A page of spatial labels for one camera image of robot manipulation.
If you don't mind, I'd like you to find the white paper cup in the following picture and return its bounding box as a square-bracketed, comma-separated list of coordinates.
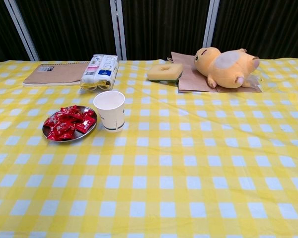
[93, 90, 126, 132]

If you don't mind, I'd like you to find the yellow checkered tablecloth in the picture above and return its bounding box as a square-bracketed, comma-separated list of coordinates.
[0, 57, 298, 238]

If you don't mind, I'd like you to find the yellow sponge with hole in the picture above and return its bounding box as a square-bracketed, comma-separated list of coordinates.
[147, 63, 184, 82]

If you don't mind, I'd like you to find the brown paper bag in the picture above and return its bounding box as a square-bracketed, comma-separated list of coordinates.
[166, 51, 262, 94]

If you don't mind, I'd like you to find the red wrapped candy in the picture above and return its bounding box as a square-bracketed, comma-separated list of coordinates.
[75, 119, 95, 133]
[52, 130, 76, 141]
[44, 116, 58, 128]

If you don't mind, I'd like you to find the round steel plate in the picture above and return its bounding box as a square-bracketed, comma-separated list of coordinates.
[42, 105, 98, 142]

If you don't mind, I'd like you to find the white plastic-wrapped pack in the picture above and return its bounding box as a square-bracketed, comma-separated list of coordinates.
[79, 54, 119, 90]

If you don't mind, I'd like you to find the yellow plush toy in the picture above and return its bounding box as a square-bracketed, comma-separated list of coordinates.
[194, 47, 261, 89]

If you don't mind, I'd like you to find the brown spiral notebook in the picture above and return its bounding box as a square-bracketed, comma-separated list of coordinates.
[22, 61, 90, 88]

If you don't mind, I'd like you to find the clear plastic wrapper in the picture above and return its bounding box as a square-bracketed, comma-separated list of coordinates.
[245, 74, 261, 88]

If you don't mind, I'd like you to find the white frame post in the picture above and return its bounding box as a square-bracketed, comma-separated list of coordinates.
[110, 0, 127, 61]
[3, 0, 40, 61]
[203, 0, 221, 48]

